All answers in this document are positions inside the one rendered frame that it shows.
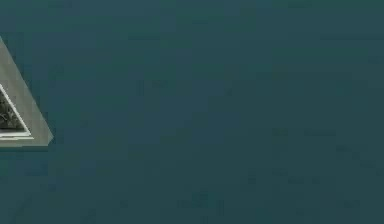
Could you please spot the grey framed wall picture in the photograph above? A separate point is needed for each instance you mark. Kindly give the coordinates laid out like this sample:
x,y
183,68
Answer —
x,y
20,100

